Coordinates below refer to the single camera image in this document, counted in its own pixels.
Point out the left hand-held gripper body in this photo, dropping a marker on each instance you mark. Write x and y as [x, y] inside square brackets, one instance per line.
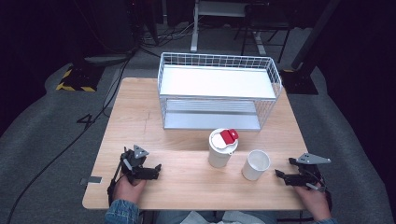
[134, 162]

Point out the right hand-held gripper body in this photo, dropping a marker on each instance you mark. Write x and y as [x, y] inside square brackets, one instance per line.
[308, 174]

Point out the person's right hand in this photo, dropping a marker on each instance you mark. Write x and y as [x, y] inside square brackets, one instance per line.
[313, 201]

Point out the person's left hand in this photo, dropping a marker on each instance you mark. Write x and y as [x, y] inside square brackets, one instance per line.
[128, 190]

